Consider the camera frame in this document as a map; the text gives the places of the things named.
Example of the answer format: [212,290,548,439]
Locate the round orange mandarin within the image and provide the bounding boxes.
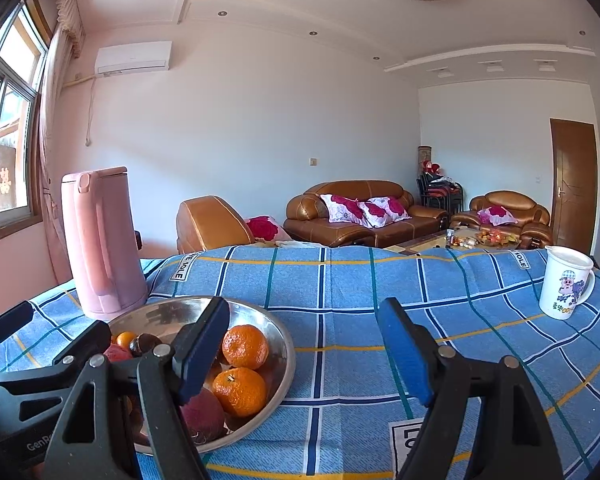
[222,324,270,371]

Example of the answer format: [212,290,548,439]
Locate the blue plaid blanket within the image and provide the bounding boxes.
[0,245,600,480]

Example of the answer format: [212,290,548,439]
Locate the stacked black chairs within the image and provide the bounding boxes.
[417,172,465,214]

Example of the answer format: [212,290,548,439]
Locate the brown wooden door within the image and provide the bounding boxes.
[550,118,597,256]

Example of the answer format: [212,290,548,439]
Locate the white pillow with red flowers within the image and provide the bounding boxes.
[477,205,516,226]
[320,194,366,224]
[370,196,412,222]
[357,201,389,229]

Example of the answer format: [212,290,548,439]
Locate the dark brown wrinkled fruit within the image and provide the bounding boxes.
[128,335,164,359]

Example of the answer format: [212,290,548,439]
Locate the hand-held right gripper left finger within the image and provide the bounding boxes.
[42,296,231,480]

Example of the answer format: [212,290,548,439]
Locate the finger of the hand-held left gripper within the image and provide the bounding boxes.
[0,320,112,397]
[0,301,35,362]

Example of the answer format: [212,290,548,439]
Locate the white wall air conditioner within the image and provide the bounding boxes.
[94,41,174,77]

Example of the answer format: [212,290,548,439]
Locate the stainless steel bowl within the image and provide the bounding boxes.
[107,296,296,456]

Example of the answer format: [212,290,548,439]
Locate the pile of snacks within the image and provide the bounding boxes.
[454,227,521,250]

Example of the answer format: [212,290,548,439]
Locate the white cartoon mug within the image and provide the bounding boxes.
[538,246,596,320]

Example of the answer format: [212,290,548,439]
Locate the pink electric kettle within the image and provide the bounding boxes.
[61,166,149,321]

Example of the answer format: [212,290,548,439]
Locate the air conditioner pipe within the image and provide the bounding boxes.
[62,74,99,149]

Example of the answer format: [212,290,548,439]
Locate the brown leather three-seat sofa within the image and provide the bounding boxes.
[283,180,451,249]

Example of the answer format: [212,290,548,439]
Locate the wooden coffee table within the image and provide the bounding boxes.
[382,227,524,254]

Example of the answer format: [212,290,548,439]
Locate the large mandarin with stem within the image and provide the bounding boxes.
[212,367,268,419]

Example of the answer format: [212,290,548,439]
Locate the brown leather armchair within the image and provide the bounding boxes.
[450,190,554,250]

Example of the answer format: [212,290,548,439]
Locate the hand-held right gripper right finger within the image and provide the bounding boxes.
[376,297,563,480]

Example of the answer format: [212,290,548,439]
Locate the tan leather armchair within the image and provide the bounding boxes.
[176,196,256,255]

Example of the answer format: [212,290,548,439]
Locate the pink curtain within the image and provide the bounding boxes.
[37,0,86,286]

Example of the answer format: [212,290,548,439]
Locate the red flower pillow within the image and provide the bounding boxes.
[245,216,294,242]

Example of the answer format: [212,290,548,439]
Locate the window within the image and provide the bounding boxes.
[0,0,49,237]

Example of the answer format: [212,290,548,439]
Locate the red round fruit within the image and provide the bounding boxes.
[180,388,227,444]
[102,343,134,364]

